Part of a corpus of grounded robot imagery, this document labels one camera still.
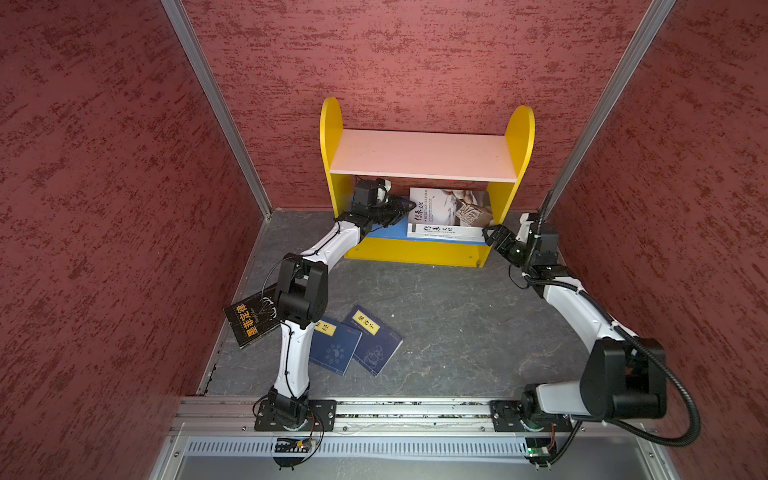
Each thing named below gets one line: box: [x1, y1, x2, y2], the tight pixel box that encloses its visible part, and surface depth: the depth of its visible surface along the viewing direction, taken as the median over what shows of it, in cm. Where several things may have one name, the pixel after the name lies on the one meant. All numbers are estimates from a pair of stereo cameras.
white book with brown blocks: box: [407, 224, 487, 243], surface depth 93 cm
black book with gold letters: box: [224, 296, 281, 349], surface depth 91 cm
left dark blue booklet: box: [309, 317, 363, 376], surface depth 86 cm
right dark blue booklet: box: [342, 304, 404, 377], surface depth 87 cm
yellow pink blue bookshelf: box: [320, 98, 535, 268], surface depth 81 cm
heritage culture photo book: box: [408, 187, 493, 227], surface depth 96 cm
